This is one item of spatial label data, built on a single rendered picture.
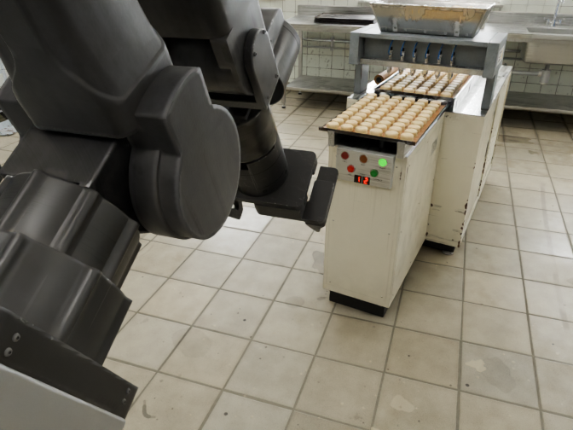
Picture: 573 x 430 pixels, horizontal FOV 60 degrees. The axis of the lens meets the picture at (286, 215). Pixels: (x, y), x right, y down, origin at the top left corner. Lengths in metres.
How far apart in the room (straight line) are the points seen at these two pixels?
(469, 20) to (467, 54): 0.16
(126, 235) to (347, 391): 1.91
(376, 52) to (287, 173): 2.31
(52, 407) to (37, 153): 0.12
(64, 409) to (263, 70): 0.25
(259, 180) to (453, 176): 2.34
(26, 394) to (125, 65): 0.14
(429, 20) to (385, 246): 1.12
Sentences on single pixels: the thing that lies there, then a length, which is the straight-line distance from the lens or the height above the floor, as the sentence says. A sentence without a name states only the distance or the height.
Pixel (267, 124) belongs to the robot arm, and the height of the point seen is 1.44.
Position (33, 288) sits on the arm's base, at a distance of 0.22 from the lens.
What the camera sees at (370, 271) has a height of 0.26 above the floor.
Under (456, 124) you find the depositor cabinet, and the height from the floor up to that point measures 0.78.
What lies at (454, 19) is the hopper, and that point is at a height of 1.26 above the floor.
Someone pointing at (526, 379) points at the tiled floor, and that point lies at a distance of 2.37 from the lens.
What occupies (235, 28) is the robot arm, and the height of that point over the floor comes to 1.52.
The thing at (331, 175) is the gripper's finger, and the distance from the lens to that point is 0.51.
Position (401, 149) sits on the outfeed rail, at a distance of 1.98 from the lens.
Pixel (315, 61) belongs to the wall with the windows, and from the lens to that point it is 6.09.
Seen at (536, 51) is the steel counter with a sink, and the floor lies 0.72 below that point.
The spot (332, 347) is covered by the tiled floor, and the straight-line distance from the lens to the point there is 2.29.
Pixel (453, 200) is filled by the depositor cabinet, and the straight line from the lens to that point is 2.81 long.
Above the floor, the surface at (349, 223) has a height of 0.49.
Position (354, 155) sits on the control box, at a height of 0.82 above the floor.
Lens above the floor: 1.57
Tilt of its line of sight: 29 degrees down
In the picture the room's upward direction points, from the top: straight up
